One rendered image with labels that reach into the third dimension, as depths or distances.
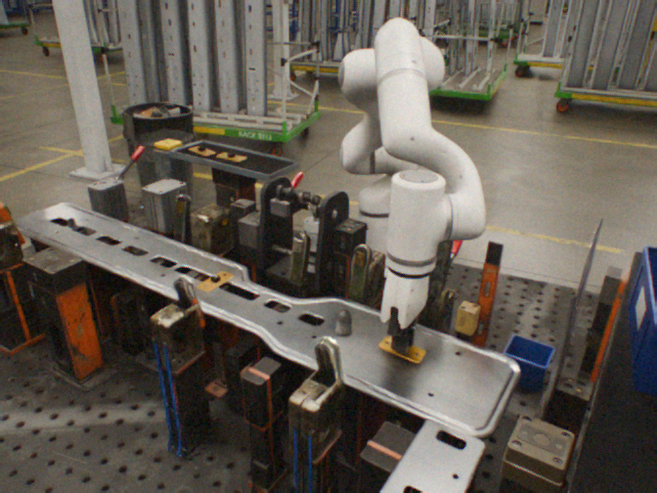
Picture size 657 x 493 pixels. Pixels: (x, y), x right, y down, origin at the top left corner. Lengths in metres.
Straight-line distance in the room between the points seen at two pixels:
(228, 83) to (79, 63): 1.45
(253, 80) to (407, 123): 4.61
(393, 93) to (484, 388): 0.53
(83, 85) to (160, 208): 3.49
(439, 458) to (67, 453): 0.83
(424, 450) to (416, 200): 0.38
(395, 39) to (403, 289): 0.45
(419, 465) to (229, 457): 0.53
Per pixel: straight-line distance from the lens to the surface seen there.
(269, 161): 1.51
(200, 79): 5.76
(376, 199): 1.57
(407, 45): 1.03
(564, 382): 0.93
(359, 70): 1.19
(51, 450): 1.39
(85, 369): 1.51
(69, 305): 1.40
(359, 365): 1.00
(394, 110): 0.95
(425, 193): 0.83
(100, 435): 1.38
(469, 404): 0.96
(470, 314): 1.06
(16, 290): 1.64
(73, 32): 4.87
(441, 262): 1.08
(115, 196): 1.73
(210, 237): 1.40
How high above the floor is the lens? 1.64
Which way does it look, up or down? 27 degrees down
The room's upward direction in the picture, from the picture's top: 1 degrees clockwise
